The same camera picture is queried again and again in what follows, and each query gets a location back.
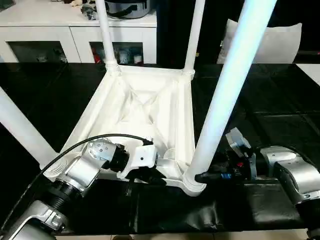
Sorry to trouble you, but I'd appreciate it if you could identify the white plastic table top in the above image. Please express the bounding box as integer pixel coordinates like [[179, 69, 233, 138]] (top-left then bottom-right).
[[42, 64, 207, 197]]

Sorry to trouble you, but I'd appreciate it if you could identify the white plastic table leg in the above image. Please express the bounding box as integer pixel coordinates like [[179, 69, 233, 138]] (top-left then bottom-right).
[[94, 0, 121, 77], [182, 0, 206, 77], [0, 86, 57, 169], [183, 0, 279, 195]]

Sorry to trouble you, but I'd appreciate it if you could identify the black work mat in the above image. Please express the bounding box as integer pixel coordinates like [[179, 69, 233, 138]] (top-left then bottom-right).
[[0, 61, 320, 236]]

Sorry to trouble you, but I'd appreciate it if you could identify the white board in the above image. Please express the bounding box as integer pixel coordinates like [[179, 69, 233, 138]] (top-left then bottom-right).
[[295, 62, 320, 87]]

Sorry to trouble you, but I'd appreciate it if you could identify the grey cushion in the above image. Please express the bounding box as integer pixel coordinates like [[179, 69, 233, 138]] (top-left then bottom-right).
[[215, 18, 304, 65]]

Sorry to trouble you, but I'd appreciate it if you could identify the black cabinet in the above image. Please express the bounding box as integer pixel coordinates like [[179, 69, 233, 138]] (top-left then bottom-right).
[[156, 0, 251, 65]]

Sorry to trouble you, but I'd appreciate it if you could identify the dark gear on cabinet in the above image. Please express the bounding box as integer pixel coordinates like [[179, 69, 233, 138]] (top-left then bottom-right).
[[81, 0, 152, 21]]

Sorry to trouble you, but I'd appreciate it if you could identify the white cabinet with glass doors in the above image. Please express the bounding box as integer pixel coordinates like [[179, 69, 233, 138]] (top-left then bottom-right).
[[0, 0, 159, 65]]

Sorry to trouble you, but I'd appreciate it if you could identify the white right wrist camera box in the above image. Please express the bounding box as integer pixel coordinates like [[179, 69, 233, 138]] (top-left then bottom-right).
[[224, 127, 253, 152]]

